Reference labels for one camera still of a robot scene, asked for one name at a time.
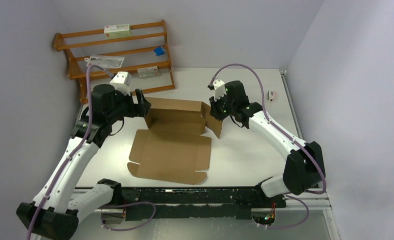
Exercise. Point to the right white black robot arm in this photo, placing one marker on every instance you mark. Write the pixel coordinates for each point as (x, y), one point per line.
(303, 161)

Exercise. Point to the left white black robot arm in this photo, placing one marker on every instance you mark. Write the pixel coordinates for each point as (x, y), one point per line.
(52, 213)

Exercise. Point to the aluminium frame rail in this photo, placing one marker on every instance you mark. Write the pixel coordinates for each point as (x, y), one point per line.
(111, 215)

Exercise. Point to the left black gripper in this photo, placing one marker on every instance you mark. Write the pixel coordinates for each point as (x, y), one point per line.
(140, 109)

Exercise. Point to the small blue object on shelf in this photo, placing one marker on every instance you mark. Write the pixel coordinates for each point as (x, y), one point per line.
(159, 51)

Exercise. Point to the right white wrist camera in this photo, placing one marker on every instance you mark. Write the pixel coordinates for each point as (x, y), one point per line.
(218, 86)

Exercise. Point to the white green box top shelf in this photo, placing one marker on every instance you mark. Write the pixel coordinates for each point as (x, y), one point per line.
(117, 31)

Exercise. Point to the small pink white object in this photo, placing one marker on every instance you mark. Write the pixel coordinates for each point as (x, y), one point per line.
(271, 95)

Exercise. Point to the white box lower shelf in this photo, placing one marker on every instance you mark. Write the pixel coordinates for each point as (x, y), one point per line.
(148, 72)

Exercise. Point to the clear plastic package on shelf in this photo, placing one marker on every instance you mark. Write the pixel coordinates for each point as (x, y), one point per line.
(104, 61)

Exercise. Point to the orange wooden shelf rack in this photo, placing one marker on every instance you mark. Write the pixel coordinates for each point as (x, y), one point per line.
(139, 49)

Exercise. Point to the brown cardboard box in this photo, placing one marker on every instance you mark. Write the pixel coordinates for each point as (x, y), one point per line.
(173, 148)

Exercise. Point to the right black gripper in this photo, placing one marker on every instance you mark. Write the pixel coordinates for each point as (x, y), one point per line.
(214, 110)

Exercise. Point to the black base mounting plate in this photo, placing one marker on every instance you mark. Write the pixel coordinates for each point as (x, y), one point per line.
(196, 202)

